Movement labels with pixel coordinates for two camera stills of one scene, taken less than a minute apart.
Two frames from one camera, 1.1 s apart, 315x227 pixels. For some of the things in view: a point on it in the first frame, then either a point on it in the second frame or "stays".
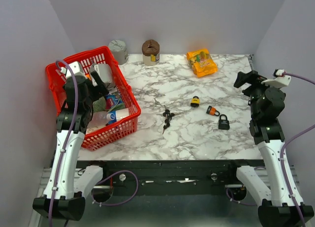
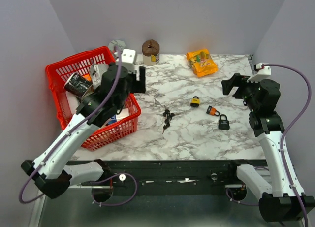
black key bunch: (168, 116) stays
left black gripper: (99, 91) → (138, 85)
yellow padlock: (195, 102) stays
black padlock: (223, 122) stays
